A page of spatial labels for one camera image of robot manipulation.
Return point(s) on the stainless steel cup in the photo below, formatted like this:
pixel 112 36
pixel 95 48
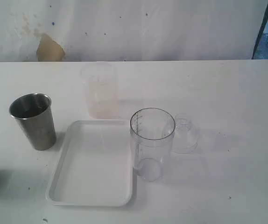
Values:
pixel 33 114

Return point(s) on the clear plastic shaker cup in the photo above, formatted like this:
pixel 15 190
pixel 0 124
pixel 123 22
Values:
pixel 152 131

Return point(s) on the clear domed shaker lid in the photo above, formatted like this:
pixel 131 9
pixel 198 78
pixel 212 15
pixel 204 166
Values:
pixel 186 134

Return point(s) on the translucent frosted plastic cup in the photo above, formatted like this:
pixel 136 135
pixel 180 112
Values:
pixel 100 84

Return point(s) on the white rectangular plastic tray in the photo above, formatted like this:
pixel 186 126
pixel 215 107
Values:
pixel 94 166

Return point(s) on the black metal window post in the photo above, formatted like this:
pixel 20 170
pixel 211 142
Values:
pixel 264 22

